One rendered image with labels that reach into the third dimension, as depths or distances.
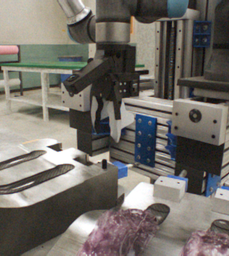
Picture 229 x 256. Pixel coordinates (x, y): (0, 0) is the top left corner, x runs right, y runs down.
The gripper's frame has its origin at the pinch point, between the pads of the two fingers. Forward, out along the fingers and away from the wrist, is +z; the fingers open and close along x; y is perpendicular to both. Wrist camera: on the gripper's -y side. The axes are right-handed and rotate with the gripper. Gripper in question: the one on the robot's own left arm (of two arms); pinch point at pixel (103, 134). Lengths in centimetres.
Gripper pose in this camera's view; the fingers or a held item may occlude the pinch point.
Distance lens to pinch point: 63.0
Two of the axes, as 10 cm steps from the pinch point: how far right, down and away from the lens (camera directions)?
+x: -5.7, -2.3, 7.9
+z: -0.1, 9.6, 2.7
